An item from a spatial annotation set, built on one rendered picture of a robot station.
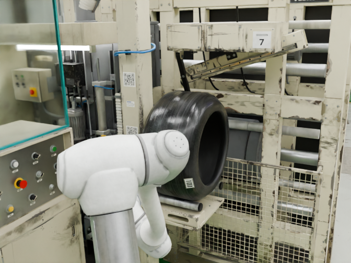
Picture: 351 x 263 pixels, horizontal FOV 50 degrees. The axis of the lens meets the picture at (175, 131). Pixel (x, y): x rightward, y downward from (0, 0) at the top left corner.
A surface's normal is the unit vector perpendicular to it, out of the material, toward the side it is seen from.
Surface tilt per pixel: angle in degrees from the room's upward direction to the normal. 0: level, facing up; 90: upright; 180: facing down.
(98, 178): 74
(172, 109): 35
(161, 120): 50
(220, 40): 90
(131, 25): 90
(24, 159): 90
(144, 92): 90
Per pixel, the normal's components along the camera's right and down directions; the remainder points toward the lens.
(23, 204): 0.88, 0.11
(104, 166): 0.36, -0.12
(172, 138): 0.54, -0.39
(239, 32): -0.47, 0.26
